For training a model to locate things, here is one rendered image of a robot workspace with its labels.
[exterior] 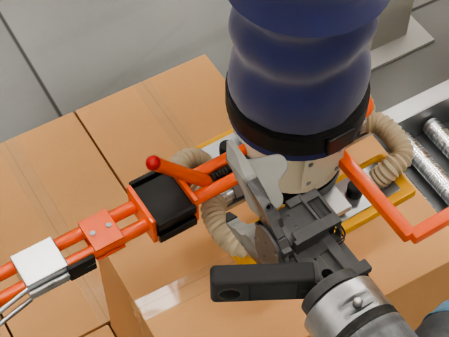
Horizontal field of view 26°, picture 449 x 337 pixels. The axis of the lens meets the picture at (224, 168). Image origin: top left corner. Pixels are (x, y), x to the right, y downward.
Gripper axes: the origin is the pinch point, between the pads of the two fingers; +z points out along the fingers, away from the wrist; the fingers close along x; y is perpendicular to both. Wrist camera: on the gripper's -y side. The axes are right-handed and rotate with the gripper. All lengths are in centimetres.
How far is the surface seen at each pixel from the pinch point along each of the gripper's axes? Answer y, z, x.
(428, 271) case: 45, 0, -63
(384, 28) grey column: 136, 113, -147
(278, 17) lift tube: 18.1, 15.1, 4.5
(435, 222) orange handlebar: 36.1, -4.6, -32.7
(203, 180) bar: 9.4, 20.6, -31.8
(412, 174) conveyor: 83, 41, -109
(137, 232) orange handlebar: -3.8, 18.6, -33.4
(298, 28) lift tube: 19.7, 12.8, 3.7
